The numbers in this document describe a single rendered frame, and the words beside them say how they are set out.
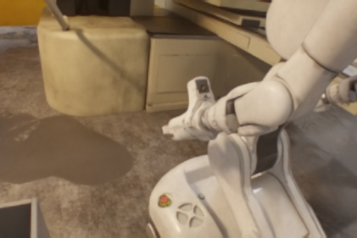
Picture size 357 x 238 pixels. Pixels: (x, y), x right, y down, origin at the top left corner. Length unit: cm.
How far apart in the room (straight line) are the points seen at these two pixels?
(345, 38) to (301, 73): 7
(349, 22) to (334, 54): 4
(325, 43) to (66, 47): 157
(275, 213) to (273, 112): 49
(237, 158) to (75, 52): 131
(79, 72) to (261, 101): 151
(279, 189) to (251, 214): 16
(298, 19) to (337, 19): 22
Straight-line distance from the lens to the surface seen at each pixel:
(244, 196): 72
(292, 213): 84
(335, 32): 31
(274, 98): 34
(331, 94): 84
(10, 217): 66
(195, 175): 100
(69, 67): 177
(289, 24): 53
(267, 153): 76
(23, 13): 408
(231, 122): 45
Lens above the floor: 102
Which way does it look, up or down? 32 degrees down
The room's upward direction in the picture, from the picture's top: 9 degrees clockwise
